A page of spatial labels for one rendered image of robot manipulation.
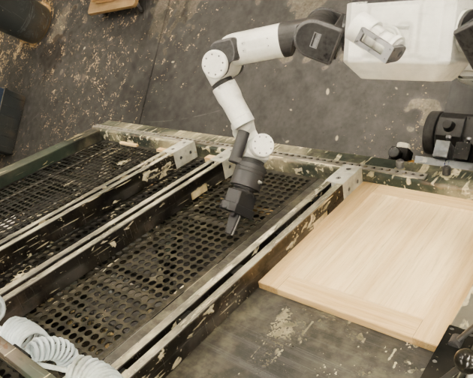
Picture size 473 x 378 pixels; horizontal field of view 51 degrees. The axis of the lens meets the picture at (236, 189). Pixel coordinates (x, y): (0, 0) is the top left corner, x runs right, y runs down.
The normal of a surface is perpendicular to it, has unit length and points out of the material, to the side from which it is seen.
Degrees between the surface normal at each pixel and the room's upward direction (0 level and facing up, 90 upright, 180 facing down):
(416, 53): 23
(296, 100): 0
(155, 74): 0
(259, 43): 30
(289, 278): 51
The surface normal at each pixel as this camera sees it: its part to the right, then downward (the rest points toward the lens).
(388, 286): -0.16, -0.88
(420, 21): -0.64, 0.18
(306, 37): -0.32, 0.51
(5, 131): 0.80, 0.04
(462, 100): -0.59, -0.22
